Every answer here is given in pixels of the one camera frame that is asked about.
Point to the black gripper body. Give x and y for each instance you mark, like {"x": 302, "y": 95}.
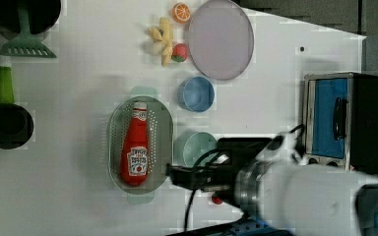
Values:
{"x": 219, "y": 173}

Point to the red ketchup bottle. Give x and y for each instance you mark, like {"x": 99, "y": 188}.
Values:
{"x": 134, "y": 155}

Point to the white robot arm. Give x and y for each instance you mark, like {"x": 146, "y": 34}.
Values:
{"x": 271, "y": 181}

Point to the green oval strainer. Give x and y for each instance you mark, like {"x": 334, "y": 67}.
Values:
{"x": 160, "y": 143}

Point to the green mug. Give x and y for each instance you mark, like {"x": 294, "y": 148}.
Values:
{"x": 190, "y": 146}

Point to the red strawberry toy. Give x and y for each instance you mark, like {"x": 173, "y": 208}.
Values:
{"x": 216, "y": 200}

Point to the blue bowl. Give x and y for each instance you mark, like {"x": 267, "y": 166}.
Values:
{"x": 196, "y": 94}

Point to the grey oval plate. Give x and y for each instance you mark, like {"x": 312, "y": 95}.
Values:
{"x": 220, "y": 39}

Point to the black toaster oven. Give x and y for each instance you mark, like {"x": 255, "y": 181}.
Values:
{"x": 340, "y": 114}

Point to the yellow banana toy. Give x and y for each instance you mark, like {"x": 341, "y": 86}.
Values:
{"x": 162, "y": 36}

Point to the orange slice toy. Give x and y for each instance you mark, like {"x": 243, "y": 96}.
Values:
{"x": 181, "y": 13}

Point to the black cylinder cup upper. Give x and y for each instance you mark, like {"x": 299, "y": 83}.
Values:
{"x": 41, "y": 15}

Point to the green spatula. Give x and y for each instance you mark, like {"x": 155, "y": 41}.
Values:
{"x": 25, "y": 44}

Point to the green bottle white cap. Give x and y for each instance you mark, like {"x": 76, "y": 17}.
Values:
{"x": 6, "y": 82}

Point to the blue metal rail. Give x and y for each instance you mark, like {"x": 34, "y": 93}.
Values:
{"x": 236, "y": 228}

